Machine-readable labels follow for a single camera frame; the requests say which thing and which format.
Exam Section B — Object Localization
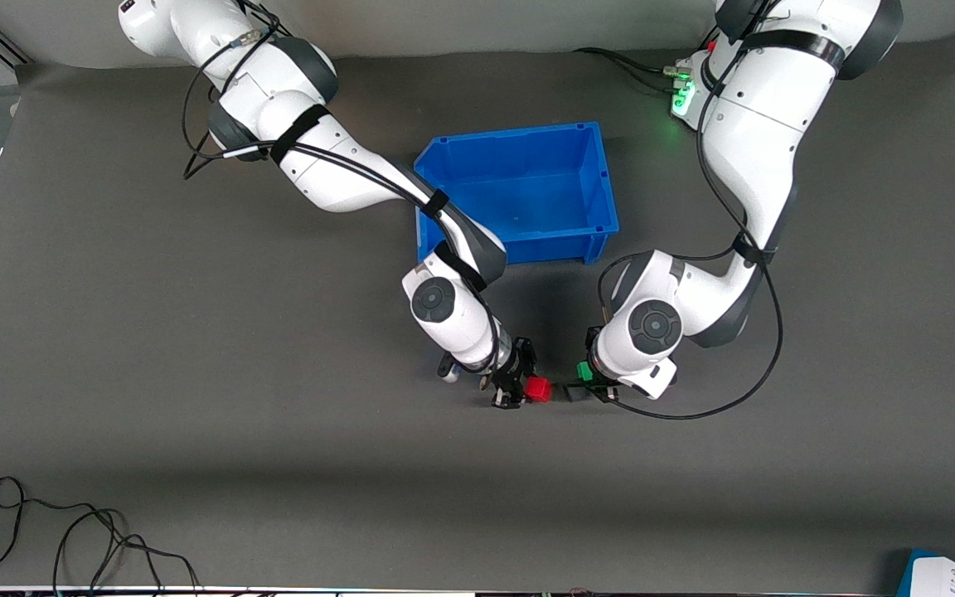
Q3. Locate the dark grey table mat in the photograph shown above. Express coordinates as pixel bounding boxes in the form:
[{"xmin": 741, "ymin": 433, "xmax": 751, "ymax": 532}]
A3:
[{"xmin": 0, "ymin": 37, "xmax": 955, "ymax": 595}]

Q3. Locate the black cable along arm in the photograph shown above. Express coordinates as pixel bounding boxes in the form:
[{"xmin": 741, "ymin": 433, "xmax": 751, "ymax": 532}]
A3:
[
  {"xmin": 597, "ymin": 0, "xmax": 785, "ymax": 420},
  {"xmin": 182, "ymin": 0, "xmax": 520, "ymax": 366}
]

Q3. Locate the black base cable bundle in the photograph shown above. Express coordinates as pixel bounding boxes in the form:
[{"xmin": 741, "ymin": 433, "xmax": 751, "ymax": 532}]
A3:
[{"xmin": 572, "ymin": 18, "xmax": 723, "ymax": 96}]

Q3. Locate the blue plastic bin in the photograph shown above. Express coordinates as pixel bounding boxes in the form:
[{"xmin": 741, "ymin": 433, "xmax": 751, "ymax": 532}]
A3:
[{"xmin": 413, "ymin": 122, "xmax": 620, "ymax": 267}]

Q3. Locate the thin black loose cable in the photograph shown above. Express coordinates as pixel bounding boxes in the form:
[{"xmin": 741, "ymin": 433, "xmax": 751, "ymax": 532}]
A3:
[
  {"xmin": 0, "ymin": 477, "xmax": 126, "ymax": 587},
  {"xmin": 52, "ymin": 507, "xmax": 201, "ymax": 596}
]

